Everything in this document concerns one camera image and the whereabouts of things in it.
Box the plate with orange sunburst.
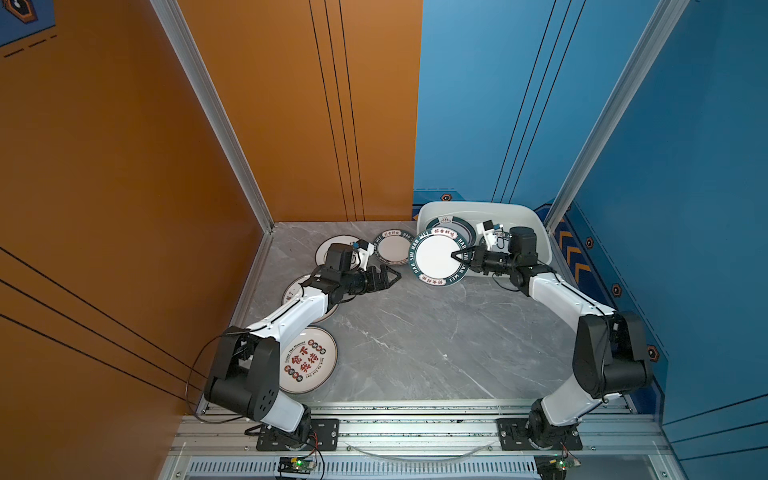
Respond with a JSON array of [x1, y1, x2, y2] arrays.
[[282, 274, 339, 324]]

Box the left aluminium corner post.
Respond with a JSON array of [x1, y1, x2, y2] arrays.
[[150, 0, 275, 234]]

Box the aluminium rail frame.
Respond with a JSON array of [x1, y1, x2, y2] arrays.
[[160, 399, 684, 479]]

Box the green red rim plate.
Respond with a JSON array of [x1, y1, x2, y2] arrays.
[[438, 216, 477, 246]]

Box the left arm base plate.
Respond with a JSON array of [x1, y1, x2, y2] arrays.
[[256, 417, 340, 453]]

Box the green rim text plate front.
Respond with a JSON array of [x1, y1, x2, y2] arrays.
[[408, 227, 468, 287]]

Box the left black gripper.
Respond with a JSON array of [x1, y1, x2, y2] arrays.
[[339, 264, 400, 296]]

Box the left green circuit board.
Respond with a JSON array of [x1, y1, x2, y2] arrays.
[[276, 456, 320, 479]]

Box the white plastic bin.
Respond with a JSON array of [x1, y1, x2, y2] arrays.
[[416, 201, 552, 264]]

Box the small green rim text plate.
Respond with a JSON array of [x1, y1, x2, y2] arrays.
[[374, 229, 415, 266]]

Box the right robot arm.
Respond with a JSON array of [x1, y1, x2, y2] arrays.
[[451, 226, 653, 450]]

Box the right circuit board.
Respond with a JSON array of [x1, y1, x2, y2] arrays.
[[534, 456, 581, 480]]

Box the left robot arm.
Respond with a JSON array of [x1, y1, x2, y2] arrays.
[[203, 243, 402, 448]]

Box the white plate brown flower outline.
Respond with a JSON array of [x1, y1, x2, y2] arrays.
[[315, 234, 360, 269]]

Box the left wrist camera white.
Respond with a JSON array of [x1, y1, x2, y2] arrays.
[[353, 239, 375, 271]]

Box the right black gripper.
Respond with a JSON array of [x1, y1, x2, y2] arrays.
[[452, 246, 518, 277]]

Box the aluminium corner post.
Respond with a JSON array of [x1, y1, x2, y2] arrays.
[[544, 0, 689, 234], [150, 0, 275, 234]]

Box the large plate red characters circles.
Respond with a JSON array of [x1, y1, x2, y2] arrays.
[[279, 327, 338, 394]]

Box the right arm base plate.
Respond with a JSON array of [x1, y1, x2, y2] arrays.
[[496, 417, 583, 451]]

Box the right aluminium corner post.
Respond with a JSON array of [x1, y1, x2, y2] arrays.
[[544, 0, 689, 234]]

